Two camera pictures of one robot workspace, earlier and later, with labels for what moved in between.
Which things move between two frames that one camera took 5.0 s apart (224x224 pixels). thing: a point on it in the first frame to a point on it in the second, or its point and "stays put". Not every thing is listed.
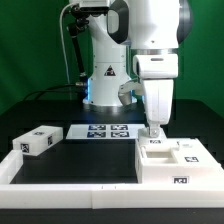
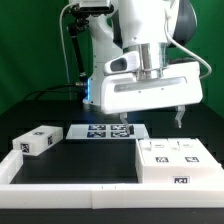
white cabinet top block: x=38 y=140 stays put
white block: x=191 y=154 stays put
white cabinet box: x=182 y=161 stays put
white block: x=161 y=143 to x=154 y=152
